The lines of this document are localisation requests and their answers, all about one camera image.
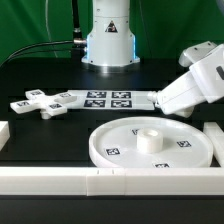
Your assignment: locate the white front rail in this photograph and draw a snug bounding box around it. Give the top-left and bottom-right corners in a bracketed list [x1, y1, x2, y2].
[0, 167, 224, 196]

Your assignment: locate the white rail block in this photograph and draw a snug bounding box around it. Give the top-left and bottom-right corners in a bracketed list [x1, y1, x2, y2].
[0, 121, 10, 151]
[203, 122, 224, 168]

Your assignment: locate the black upright cable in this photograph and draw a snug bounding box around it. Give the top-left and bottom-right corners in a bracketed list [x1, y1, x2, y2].
[71, 0, 83, 42]

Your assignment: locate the white right rail block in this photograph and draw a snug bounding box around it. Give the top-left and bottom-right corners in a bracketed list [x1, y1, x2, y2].
[203, 122, 224, 168]

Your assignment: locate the white marker sheet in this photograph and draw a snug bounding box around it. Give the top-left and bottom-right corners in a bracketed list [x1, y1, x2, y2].
[60, 90, 154, 111]

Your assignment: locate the white left rail block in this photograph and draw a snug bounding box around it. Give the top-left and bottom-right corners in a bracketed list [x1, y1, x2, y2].
[0, 121, 10, 151]

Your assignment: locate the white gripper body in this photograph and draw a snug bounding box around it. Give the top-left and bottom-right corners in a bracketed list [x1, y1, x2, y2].
[155, 43, 224, 116]

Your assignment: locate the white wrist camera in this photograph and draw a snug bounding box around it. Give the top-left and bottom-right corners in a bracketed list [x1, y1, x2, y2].
[179, 41, 217, 67]

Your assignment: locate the white round table top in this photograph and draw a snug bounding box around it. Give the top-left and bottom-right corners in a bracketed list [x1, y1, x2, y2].
[89, 117, 213, 168]

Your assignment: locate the white cross-shaped table base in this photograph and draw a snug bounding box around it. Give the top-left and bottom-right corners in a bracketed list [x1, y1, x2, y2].
[10, 89, 77, 120]

